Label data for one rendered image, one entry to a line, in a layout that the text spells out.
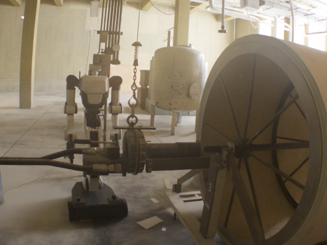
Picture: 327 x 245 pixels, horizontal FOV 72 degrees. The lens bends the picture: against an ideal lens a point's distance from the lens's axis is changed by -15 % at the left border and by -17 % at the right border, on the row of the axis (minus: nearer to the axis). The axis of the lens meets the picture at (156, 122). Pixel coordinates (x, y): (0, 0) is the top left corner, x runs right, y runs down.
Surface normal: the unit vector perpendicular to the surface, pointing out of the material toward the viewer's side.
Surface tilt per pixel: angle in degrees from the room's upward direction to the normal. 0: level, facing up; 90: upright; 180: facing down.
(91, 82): 90
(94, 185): 106
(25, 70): 90
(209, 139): 80
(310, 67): 43
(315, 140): 90
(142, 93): 90
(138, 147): 65
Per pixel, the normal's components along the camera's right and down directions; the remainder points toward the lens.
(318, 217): 0.24, 0.34
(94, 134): 0.38, 0.01
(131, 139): 0.22, -0.60
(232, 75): 0.14, 0.81
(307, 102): -0.97, -0.01
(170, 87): -0.36, 0.15
